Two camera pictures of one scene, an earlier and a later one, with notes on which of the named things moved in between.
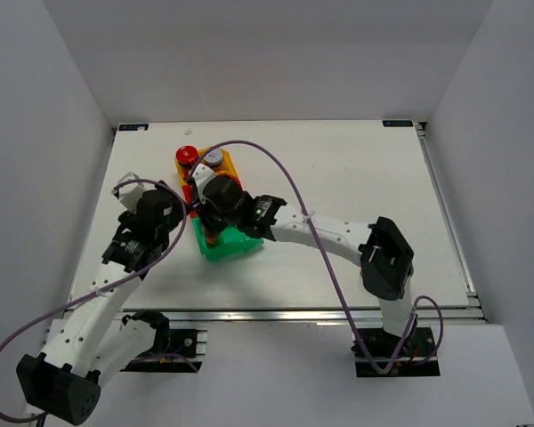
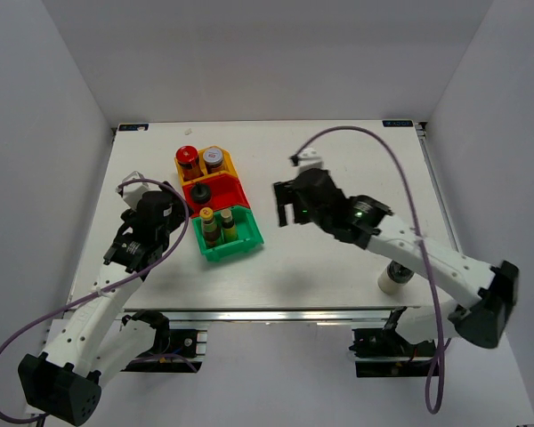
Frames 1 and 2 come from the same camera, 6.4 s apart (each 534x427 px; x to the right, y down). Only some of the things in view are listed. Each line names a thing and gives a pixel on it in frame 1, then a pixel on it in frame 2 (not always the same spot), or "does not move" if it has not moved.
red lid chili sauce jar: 187,157 does not move
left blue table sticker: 133,127 does not move
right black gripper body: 212,218 to 304,215
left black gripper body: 175,213 does not move
